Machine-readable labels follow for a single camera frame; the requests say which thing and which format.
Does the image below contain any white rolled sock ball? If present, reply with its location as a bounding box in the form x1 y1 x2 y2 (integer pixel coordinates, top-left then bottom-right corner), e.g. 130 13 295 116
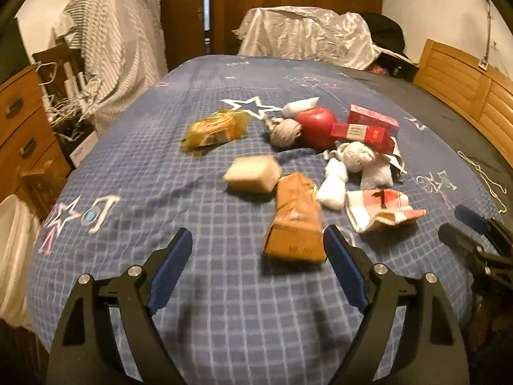
323 142 378 173

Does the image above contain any black cloth pile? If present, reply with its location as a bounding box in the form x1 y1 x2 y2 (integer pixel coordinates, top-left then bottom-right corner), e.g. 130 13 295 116
360 12 405 55

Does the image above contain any orange white torn carton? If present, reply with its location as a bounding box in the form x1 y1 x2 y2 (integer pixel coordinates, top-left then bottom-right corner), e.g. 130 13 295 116
344 189 426 233

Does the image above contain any blue checkered bed sheet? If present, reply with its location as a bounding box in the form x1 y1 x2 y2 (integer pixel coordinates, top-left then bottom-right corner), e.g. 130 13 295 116
27 56 497 384

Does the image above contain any white rolled cloth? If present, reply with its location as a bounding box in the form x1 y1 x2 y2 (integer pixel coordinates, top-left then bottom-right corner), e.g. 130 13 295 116
316 157 348 211

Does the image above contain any red cigarette box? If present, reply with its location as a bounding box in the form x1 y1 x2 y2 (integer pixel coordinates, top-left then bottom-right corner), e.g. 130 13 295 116
330 123 395 155

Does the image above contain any white plastic bucket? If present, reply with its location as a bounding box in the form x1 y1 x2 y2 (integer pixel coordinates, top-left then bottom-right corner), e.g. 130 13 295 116
0 195 40 331

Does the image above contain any dark grey blanket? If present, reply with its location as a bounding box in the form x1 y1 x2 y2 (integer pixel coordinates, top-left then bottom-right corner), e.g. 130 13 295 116
343 69 512 227

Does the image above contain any small wooden chair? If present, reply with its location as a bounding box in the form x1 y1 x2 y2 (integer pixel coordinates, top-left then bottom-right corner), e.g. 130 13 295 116
17 159 71 221

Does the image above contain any white string on bed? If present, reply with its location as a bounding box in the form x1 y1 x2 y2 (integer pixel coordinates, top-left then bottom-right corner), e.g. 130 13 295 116
456 150 510 214

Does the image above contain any shiny white cloth cover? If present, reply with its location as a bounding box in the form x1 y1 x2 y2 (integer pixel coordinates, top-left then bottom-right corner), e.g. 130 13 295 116
233 6 411 71

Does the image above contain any tangle of white cables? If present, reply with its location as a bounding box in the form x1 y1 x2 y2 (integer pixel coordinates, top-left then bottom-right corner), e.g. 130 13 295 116
33 59 97 141

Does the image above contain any yellow snack wrapper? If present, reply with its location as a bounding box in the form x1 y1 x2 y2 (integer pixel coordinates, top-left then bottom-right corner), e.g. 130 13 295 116
181 109 250 151

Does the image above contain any wooden door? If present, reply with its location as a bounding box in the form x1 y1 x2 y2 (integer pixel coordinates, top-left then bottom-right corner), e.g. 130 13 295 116
161 0 206 71

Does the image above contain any beige sponge block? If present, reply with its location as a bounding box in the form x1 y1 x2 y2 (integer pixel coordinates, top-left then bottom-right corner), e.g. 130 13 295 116
223 155 282 194

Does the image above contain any white crumpled plastic wrap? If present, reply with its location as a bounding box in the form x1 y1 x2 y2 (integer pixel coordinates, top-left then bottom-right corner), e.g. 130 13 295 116
360 158 393 190

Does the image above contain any wooden headboard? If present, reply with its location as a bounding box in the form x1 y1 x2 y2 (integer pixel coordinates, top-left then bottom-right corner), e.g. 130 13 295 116
414 39 513 163

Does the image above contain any white tissue wad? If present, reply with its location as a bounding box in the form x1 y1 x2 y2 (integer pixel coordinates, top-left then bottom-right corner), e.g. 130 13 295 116
282 98 319 119

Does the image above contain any wooden chest of drawers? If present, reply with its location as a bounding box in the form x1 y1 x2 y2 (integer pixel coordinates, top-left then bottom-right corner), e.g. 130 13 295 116
0 66 71 219

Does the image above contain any striped cloth cover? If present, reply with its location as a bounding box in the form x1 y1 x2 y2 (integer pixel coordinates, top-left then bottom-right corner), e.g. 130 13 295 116
55 0 168 135

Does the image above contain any grey rolled sock ball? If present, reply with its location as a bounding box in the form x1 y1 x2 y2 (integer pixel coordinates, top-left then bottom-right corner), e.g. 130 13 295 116
264 115 302 150

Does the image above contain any pink red carton box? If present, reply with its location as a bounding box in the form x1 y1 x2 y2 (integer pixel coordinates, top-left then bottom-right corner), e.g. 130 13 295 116
347 104 400 137

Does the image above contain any red apple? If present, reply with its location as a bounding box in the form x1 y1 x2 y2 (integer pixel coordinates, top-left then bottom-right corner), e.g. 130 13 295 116
294 107 337 150

